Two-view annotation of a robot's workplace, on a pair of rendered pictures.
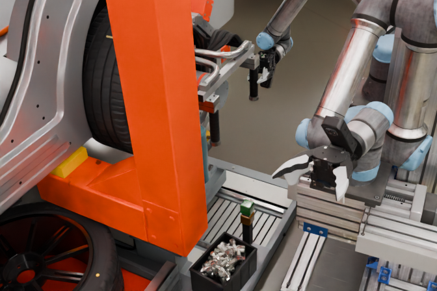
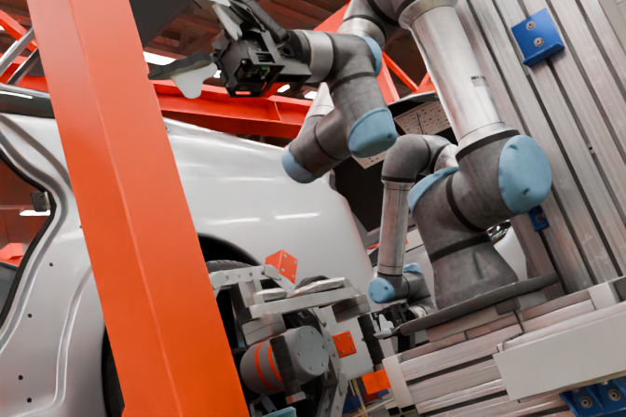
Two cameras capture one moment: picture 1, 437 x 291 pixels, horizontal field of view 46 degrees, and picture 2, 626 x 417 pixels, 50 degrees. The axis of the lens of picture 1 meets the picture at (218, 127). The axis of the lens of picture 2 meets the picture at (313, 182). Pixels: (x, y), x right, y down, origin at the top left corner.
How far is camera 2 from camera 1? 1.22 m
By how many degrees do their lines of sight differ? 52
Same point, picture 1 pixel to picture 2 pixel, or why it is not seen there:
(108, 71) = not seen: hidden behind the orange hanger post
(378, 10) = (355, 7)
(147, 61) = (101, 176)
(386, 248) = (552, 349)
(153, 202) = not seen: outside the picture
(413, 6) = not seen: outside the picture
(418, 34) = not seen: outside the picture
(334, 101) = (319, 97)
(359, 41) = not seen: hidden behind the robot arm
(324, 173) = (230, 58)
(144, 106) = (110, 253)
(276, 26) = (385, 259)
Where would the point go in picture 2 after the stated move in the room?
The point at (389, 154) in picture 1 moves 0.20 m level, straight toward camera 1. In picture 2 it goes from (477, 187) to (428, 180)
